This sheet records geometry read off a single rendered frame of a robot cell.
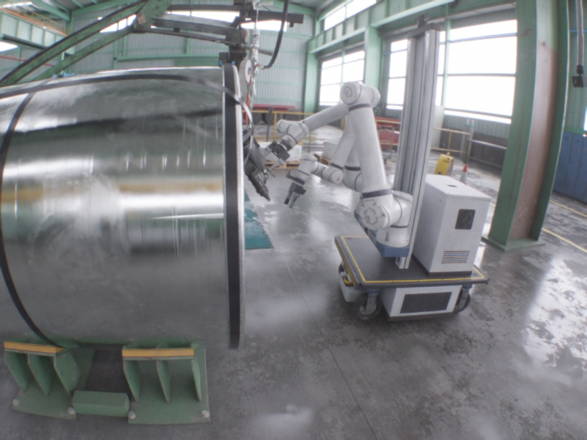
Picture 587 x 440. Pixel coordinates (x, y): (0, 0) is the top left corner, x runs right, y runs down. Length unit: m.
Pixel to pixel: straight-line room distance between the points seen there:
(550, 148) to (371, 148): 3.22
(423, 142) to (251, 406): 1.58
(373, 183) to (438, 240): 0.59
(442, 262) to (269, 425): 1.32
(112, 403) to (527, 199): 4.28
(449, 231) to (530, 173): 2.36
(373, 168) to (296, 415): 1.18
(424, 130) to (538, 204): 2.93
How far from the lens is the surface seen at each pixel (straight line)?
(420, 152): 1.81
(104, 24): 2.22
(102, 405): 1.50
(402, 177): 2.08
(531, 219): 4.47
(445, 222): 1.88
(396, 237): 1.72
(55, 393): 1.72
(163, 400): 1.52
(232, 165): 0.81
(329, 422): 1.46
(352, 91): 1.58
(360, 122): 1.56
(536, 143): 4.12
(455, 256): 2.02
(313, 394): 1.55
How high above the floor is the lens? 1.20
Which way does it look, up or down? 20 degrees down
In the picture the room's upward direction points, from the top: 4 degrees clockwise
